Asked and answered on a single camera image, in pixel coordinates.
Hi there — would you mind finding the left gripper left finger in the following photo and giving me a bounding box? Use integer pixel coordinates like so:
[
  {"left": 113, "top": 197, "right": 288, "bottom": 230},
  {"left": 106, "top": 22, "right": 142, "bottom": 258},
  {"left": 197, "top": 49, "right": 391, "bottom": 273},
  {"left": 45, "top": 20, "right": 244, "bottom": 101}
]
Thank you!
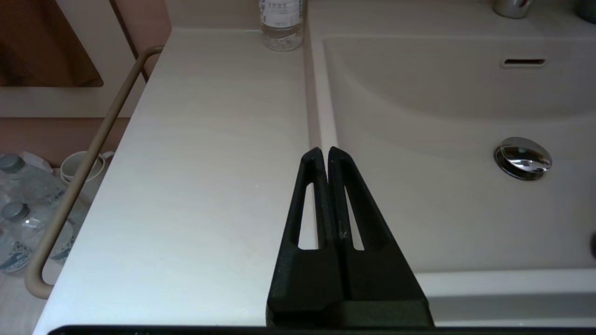
[{"left": 266, "top": 147, "right": 346, "bottom": 327}]

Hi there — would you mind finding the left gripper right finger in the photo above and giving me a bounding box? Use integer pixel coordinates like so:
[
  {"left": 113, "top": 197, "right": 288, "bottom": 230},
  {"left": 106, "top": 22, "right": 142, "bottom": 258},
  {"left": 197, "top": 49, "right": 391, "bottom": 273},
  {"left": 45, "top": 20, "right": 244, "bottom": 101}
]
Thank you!
[{"left": 328, "top": 146, "right": 430, "bottom": 305}]

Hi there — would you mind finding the chrome faucet dark handle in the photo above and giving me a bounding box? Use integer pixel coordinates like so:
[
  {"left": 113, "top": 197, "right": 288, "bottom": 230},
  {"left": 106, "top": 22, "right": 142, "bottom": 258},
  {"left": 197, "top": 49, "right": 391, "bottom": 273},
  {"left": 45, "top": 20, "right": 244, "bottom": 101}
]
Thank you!
[{"left": 493, "top": 0, "right": 533, "bottom": 19}]

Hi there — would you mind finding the white wash basin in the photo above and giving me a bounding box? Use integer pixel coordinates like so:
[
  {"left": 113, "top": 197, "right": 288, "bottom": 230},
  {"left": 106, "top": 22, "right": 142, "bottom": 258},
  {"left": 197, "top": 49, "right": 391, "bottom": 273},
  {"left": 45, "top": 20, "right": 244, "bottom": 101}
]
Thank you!
[{"left": 33, "top": 0, "right": 596, "bottom": 328}]

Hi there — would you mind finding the chrome drain stopper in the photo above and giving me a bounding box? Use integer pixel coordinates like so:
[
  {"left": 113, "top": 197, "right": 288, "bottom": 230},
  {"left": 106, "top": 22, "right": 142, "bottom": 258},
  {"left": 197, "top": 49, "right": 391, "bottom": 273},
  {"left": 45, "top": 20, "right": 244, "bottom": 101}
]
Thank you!
[{"left": 494, "top": 137, "right": 553, "bottom": 181}]

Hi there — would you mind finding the white round cup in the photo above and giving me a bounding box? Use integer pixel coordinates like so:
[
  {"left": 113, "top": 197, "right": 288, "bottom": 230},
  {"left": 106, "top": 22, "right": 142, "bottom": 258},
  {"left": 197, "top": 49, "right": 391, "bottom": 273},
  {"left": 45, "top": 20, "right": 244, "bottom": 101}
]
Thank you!
[{"left": 60, "top": 151, "right": 115, "bottom": 188}]

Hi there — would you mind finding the empty clear plastic bottle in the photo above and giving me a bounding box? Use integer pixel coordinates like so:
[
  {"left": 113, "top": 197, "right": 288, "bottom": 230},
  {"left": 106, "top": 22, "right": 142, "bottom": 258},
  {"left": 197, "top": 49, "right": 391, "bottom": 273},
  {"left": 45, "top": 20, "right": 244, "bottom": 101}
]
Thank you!
[{"left": 258, "top": 0, "right": 305, "bottom": 52}]

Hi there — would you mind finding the clear water bottle grey cap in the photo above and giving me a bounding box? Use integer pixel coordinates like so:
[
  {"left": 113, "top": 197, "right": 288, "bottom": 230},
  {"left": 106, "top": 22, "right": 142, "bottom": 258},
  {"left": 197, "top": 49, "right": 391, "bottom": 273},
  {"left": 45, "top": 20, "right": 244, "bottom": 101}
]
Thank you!
[
  {"left": 1, "top": 201, "right": 88, "bottom": 263},
  {"left": 0, "top": 227, "right": 35, "bottom": 274},
  {"left": 0, "top": 154, "right": 68, "bottom": 214}
]

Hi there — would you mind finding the beige towel rail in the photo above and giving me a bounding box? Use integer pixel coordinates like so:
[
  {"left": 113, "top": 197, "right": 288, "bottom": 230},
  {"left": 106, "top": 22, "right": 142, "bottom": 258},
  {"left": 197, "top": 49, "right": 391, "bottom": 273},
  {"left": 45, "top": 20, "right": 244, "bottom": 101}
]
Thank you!
[{"left": 25, "top": 45, "right": 165, "bottom": 299}]

